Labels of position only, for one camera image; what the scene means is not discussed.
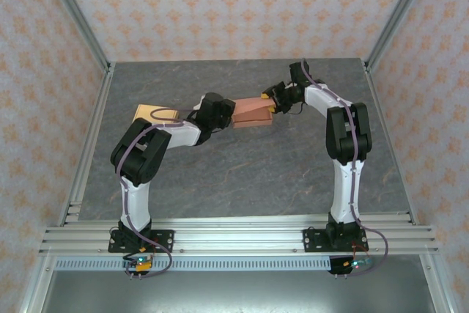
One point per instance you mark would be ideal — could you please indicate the reddish brown cardboard box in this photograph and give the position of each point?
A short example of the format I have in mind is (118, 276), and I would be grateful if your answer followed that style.
(253, 118)

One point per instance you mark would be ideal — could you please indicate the yellow paper box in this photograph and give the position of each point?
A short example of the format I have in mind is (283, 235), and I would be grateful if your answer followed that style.
(146, 111)

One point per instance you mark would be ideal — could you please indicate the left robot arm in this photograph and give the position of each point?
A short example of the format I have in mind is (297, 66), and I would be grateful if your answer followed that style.
(139, 155)

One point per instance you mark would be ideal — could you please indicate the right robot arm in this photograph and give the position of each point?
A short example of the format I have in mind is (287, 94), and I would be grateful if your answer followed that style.
(348, 133)

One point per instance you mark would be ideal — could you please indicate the grey metal panel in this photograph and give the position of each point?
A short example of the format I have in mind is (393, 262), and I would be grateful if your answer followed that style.
(238, 291)

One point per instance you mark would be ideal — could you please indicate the aluminium table side rail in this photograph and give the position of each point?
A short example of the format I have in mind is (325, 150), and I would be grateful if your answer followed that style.
(377, 107)
(102, 96)

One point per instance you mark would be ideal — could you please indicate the aluminium mounting rail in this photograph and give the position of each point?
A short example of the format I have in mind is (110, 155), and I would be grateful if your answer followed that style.
(238, 236)

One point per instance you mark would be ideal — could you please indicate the aluminium frame post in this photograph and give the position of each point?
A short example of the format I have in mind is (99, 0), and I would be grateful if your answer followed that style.
(399, 9)
(73, 9)

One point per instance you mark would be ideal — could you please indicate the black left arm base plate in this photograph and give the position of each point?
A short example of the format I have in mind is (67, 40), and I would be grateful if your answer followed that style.
(165, 239)

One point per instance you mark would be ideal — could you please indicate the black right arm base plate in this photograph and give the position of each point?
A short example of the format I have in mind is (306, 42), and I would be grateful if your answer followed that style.
(311, 241)

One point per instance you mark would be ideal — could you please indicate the aluminium frame leg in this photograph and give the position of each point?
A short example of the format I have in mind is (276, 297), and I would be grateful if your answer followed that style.
(36, 283)
(438, 283)

